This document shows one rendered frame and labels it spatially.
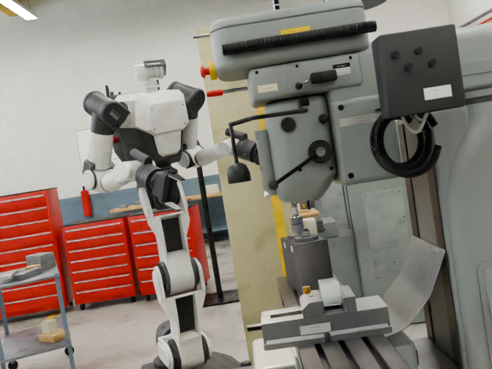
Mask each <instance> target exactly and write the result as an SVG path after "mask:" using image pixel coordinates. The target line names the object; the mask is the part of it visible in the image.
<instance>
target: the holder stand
mask: <svg viewBox="0 0 492 369"><path fill-rule="evenodd" d="M280 240H281V245H282V250H283V258H284V264H285V268H286V277H287V282H288V284H289V285H290V286H291V287H292V288H294V289H295V290H297V291H298V292H299V293H300V294H303V290H302V287H303V286H310V290H311V291H313V290H319V286H318V280H321V279H327V278H331V277H333V274H332V265H331V261H330V255H329V246H328V241H327V239H325V238H323V237H320V236H318V234H311V233H310V232H309V231H305V232H304V233H303V234H295V235H294V234H292V233H290V234H287V237H282V238H280ZM319 292H320V291H319Z"/></svg>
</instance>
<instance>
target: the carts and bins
mask: <svg viewBox="0 0 492 369"><path fill-rule="evenodd" d="M26 263H27V267H24V268H20V269H14V270H10V271H6V272H0V308H1V316H2V320H3V324H4V331H5V336H4V342H3V345H2V344H1V336H0V364H1V369H7V368H6V364H5V362H9V364H8V368H9V369H17V368H18V362H17V361H16V360H17V359H23V358H25V357H30V356H34V355H37V354H42V353H45V352H48V351H53V350H57V349H62V348H65V347H66V348H65V350H64V352H65V354H66V355H68V356H69V358H70V365H71V369H75V362H74V357H73V353H74V348H73V347H72V342H71V338H70V336H71V333H70V329H68V325H67V317H66V313H65V308H64V300H63V296H62V288H61V284H60V279H59V277H60V276H59V271H58V267H57V264H56V262H55V258H54V254H53V252H46V253H35V254H32V255H29V256H26ZM52 278H55V282H56V290H57V294H58V299H59V307H60V311H61V319H62V321H56V319H48V320H45V321H42V322H40V324H41V326H38V327H32V328H29V329H24V330H20V331H17V332H11V333H9V328H8V324H7V317H6V313H5V308H4V300H3V296H2V292H1V290H2V289H5V288H12V287H15V286H22V285H25V284H29V283H35V282H39V281H42V280H49V279H52Z"/></svg>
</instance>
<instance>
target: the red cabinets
mask: <svg viewBox="0 0 492 369"><path fill-rule="evenodd" d="M187 210H188V214H189V217H190V223H189V227H188V231H187V243H188V248H189V253H190V257H191V258H197V259H198V261H199V262H200V264H201V266H202V270H203V274H204V281H205V285H206V286H207V280H208V279H210V274H209V266H208V261H207V257H206V248H205V243H204V235H203V230H202V225H201V217H200V212H199V208H198V203H192V204H188V208H187ZM46 252H53V254H54V258H55V262H56V264H57V267H58V271H59V276H60V277H59V279H60V284H61V292H62V296H63V300H64V308H65V312H66V307H67V306H68V305H72V304H73V300H74V299H75V305H80V308H81V310H85V304H86V303H92V302H101V301H105V300H111V299H120V298H125V297H131V301H132V302H135V296H137V295H138V294H141V296H143V295H146V301H150V299H151V297H150V294H156V291H155V288H154V283H153V279H152V273H153V269H154V267H157V263H158V262H160V257H159V252H158V247H157V240H156V236H155V234H154V232H153V231H152V229H151V228H150V227H149V225H148V222H147V217H146V215H145V214H144V211H139V212H136V213H135V214H133V212H129V213H124V214H119V215H110V216H105V217H96V218H92V219H87V220H78V221H74V222H72V223H68V224H66V225H63V221H62V214H61V209H60V204H59V197H58V193H57V187H52V188H48V189H43V190H35V191H29V192H24V193H16V194H11V195H3V196H0V272H6V271H10V270H14V269H20V268H24V267H27V263H26V256H29V255H32V254H35V253H46ZM1 292H2V296H3V300H4V308H5V313H6V317H7V318H9V317H13V316H20V315H25V314H29V313H37V312H41V311H46V310H53V309H57V308H60V307H59V299H58V294H57V290H56V282H55V278H52V279H49V280H42V281H39V282H35V283H29V284H25V285H22V286H15V287H12V288H5V289H2V290H1Z"/></svg>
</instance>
